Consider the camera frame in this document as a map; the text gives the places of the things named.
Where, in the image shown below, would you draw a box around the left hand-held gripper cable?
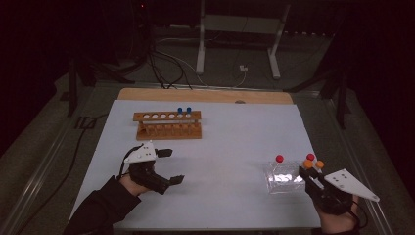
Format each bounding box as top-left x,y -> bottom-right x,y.
116,145 -> 145,180

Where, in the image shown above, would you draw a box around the hand-held gripper cable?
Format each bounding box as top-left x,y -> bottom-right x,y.
350,200 -> 369,230
116,145 -> 145,180

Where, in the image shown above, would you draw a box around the wooden test tube rack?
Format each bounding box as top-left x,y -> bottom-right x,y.
132,110 -> 203,142

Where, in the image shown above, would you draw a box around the white metal stand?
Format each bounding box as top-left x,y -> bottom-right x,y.
195,0 -> 292,80

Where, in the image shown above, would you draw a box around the black stand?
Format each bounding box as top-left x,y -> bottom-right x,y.
60,58 -> 135,118
286,65 -> 351,130

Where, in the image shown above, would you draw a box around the white floor cable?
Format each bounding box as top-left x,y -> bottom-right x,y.
156,36 -> 250,88

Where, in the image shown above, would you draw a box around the white table sheet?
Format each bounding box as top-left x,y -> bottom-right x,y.
69,99 -> 322,231

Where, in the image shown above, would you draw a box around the person's left hand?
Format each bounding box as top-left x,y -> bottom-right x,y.
118,174 -> 151,198

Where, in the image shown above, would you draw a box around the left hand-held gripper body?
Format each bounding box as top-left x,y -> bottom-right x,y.
122,140 -> 172,196

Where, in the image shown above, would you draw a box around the metal floor rail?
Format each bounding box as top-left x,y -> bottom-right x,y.
321,96 -> 397,235
0,87 -> 99,235

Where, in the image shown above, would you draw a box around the right hand-held gripper cable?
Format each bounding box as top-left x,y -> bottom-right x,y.
350,200 -> 369,230

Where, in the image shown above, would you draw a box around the person's right hand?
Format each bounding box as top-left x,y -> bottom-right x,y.
314,194 -> 360,235

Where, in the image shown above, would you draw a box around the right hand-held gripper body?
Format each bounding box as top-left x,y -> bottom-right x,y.
304,168 -> 381,216

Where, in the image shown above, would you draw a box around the black floor cables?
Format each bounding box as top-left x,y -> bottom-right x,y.
147,48 -> 194,90

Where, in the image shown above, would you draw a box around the clear plastic box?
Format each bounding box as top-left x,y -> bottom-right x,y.
263,161 -> 306,195

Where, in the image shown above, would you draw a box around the long black floor cable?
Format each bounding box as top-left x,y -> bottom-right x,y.
15,113 -> 110,235

